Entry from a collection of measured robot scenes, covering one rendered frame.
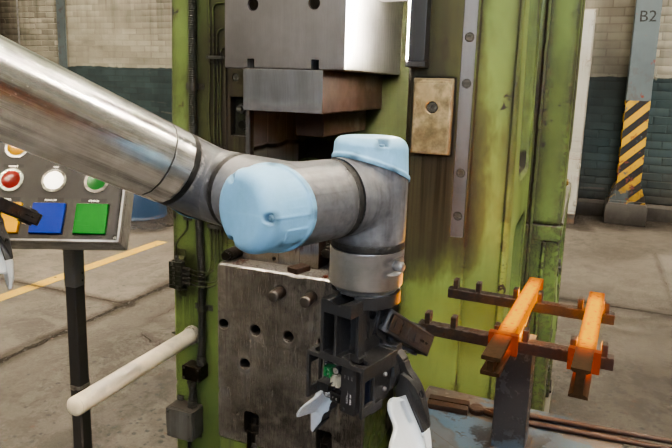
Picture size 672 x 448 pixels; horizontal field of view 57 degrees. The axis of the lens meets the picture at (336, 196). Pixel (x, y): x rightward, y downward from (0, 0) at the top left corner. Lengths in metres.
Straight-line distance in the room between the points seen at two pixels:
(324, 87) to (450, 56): 0.29
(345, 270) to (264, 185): 0.15
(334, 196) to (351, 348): 0.18
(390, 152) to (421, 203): 0.89
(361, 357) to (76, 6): 9.65
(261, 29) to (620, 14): 6.01
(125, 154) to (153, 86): 8.63
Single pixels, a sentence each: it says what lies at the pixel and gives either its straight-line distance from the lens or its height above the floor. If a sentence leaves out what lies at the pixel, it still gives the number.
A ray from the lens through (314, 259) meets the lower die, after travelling 1.43.
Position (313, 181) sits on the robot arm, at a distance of 0.52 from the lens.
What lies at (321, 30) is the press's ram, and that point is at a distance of 1.37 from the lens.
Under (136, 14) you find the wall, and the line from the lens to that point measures 9.39.
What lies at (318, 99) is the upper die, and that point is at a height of 1.30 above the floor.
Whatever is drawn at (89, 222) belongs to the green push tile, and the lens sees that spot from 1.55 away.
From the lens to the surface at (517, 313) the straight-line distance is 1.15.
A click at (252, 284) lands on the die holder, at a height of 0.88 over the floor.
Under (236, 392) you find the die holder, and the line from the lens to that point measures 1.58.
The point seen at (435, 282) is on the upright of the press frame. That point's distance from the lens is 1.50.
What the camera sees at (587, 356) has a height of 0.96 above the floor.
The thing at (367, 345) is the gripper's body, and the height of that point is 1.08.
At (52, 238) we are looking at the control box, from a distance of 1.58.
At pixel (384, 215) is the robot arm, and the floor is 1.22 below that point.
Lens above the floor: 1.34
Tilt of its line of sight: 10 degrees down
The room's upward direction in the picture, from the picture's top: 2 degrees clockwise
